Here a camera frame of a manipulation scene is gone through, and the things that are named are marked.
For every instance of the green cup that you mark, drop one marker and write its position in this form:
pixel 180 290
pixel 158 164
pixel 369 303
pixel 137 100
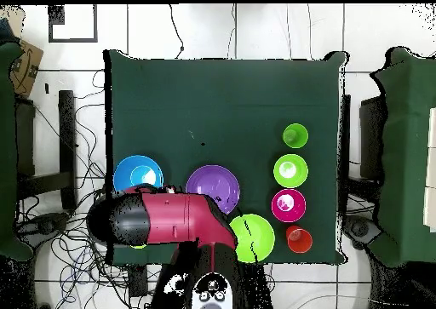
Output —
pixel 295 135

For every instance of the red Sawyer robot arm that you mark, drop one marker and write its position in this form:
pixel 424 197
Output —
pixel 170 217

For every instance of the purple bowl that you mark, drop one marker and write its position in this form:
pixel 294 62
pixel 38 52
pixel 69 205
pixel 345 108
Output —
pixel 211 183

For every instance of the dark green table cloth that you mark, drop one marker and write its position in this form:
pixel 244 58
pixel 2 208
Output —
pixel 204 101

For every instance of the small green bowl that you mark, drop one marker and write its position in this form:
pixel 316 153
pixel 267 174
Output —
pixel 290 179

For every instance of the large green bowl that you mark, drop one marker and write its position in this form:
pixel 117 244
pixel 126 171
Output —
pixel 260 237

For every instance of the pink bowl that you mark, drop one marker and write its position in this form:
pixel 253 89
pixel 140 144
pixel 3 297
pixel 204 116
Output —
pixel 293 213

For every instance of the blue bowl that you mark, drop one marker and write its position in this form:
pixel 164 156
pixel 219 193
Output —
pixel 127 172

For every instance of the red-orange cup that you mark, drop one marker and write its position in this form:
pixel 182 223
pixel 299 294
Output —
pixel 299 241

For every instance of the black power strip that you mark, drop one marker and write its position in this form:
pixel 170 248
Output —
pixel 137 283

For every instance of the grey caster base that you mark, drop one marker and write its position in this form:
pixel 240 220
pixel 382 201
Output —
pixel 361 229

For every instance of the black caster base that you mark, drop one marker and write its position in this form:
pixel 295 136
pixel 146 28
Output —
pixel 44 224

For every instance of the green cloth side table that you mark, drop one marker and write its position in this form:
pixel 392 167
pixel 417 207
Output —
pixel 6 152
pixel 408 152

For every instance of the white box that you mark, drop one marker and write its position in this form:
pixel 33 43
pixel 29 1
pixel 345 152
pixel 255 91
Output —
pixel 431 186

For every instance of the cardboard box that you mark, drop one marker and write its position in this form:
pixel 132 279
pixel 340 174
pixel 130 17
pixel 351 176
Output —
pixel 25 67

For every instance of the black stand frame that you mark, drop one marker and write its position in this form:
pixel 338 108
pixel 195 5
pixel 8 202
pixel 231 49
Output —
pixel 67 135
pixel 371 135

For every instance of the black square frame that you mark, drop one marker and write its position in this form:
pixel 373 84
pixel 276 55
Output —
pixel 49 33

